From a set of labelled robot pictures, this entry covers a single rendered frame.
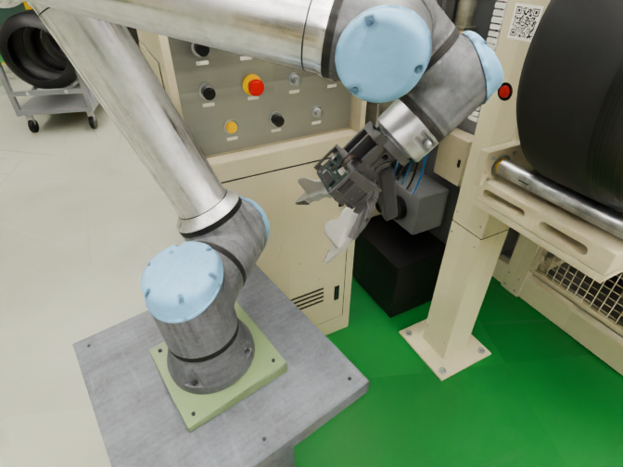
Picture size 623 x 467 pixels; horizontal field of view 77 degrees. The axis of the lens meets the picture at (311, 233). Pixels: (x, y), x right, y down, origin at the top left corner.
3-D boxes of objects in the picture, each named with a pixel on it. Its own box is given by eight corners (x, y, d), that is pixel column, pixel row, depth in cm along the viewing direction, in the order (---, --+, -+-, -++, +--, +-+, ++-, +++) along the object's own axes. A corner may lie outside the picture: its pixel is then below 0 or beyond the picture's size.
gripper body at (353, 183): (309, 169, 63) (365, 112, 59) (341, 192, 69) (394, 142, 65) (326, 198, 58) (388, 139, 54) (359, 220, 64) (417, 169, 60)
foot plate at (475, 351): (399, 333, 172) (399, 329, 171) (445, 311, 182) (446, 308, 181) (441, 381, 153) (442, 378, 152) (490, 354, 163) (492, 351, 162)
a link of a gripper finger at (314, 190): (281, 177, 70) (322, 165, 64) (303, 192, 74) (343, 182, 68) (278, 193, 69) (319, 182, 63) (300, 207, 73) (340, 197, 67)
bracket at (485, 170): (471, 182, 107) (479, 148, 101) (566, 153, 121) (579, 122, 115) (480, 187, 104) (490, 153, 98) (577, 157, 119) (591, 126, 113)
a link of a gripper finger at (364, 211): (332, 233, 63) (351, 183, 64) (339, 236, 64) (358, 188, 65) (354, 238, 59) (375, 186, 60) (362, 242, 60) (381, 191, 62)
